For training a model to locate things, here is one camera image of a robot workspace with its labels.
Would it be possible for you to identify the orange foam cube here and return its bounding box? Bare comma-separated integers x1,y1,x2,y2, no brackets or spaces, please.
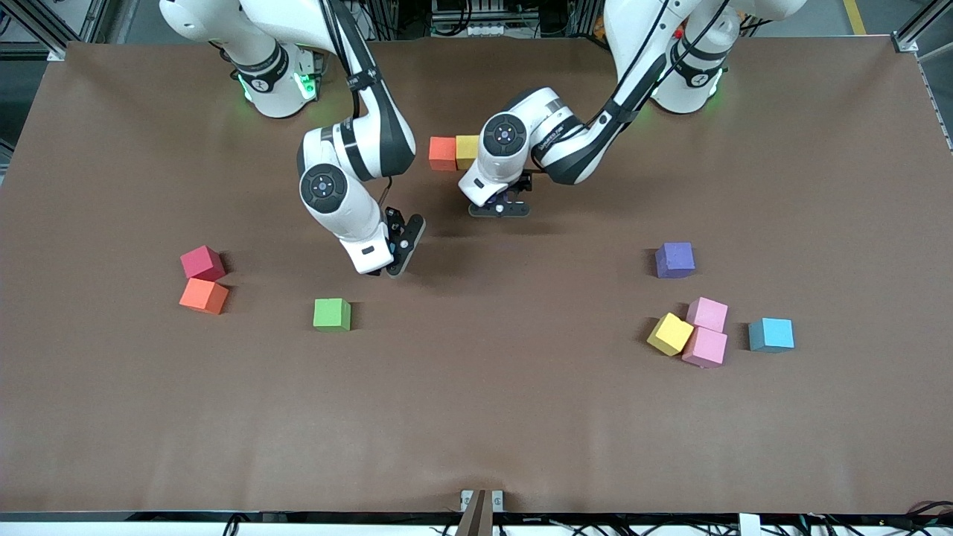
429,135,457,172
179,278,230,316

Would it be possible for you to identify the brown table cover sheet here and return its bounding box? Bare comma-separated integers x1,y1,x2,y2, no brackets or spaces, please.
0,36,953,516

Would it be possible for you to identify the aluminium frame profile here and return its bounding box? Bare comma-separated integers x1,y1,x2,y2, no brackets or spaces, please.
0,0,112,62
892,0,953,153

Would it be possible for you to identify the metal bracket with brown post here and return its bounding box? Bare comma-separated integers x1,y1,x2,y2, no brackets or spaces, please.
459,488,505,536

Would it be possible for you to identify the blue foam cube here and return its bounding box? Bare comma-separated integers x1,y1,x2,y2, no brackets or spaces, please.
748,317,795,353

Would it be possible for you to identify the dark purple foam cube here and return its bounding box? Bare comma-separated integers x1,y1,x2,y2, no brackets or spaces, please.
655,242,696,279

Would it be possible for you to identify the pink foam cube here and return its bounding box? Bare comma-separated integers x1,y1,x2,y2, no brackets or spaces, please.
686,296,729,334
681,326,728,369

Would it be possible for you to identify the green foam cube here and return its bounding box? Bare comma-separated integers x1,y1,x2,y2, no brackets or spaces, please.
313,298,352,333

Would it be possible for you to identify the crimson foam cube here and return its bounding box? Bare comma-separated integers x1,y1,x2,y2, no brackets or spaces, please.
179,245,226,283

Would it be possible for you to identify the metal equipment rack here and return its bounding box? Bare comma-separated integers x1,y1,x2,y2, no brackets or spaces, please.
430,0,548,38

